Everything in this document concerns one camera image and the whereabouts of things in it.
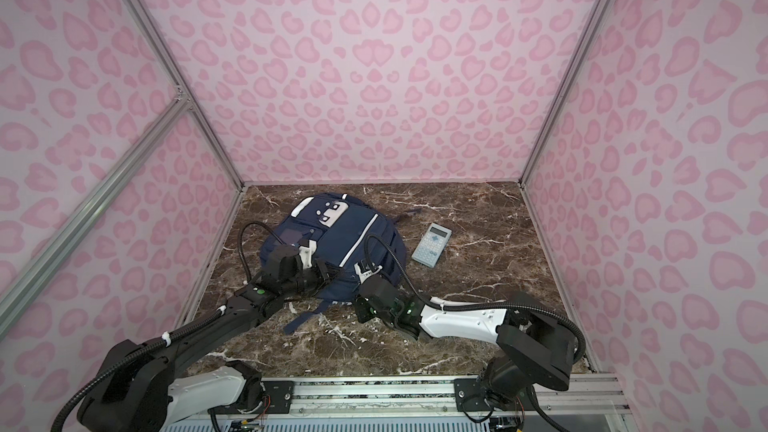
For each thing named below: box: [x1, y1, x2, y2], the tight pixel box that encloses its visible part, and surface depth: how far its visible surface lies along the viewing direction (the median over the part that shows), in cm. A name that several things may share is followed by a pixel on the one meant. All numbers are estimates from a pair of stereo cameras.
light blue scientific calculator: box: [411, 222, 452, 269], surface depth 103 cm
